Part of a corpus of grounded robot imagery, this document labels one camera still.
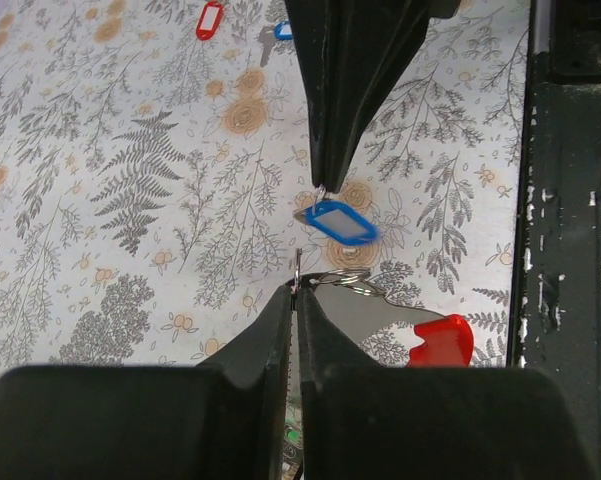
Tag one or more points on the red key tag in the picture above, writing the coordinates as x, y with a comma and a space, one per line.
209, 20

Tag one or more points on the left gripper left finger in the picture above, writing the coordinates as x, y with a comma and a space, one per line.
221, 419

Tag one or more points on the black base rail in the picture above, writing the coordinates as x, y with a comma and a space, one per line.
555, 322

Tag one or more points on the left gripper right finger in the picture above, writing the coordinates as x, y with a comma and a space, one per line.
362, 420

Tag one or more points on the blue key tag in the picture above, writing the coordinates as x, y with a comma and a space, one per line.
276, 38
338, 221

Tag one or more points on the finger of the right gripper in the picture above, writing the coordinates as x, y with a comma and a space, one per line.
370, 44
310, 21

